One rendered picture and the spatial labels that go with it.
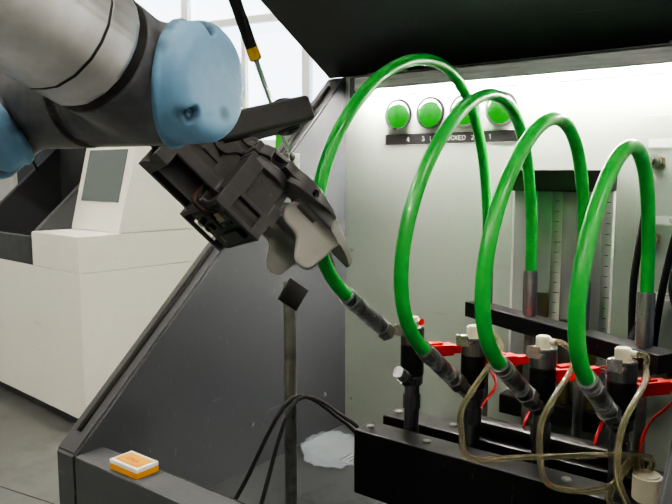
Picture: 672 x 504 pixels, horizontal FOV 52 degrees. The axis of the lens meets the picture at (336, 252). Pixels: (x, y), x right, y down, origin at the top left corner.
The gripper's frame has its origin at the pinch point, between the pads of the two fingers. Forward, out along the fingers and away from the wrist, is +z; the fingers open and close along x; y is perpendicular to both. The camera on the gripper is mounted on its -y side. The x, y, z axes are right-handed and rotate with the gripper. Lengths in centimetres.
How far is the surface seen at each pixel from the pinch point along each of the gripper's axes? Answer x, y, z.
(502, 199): 16.1, -6.1, 3.0
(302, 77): -358, -315, 74
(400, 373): -5.8, 1.5, 18.4
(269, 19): -374, -342, 29
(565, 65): 3.6, -44.9, 12.4
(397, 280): 7.3, 1.9, 3.3
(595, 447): 10.9, 0.3, 33.0
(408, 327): 6.3, 3.9, 7.6
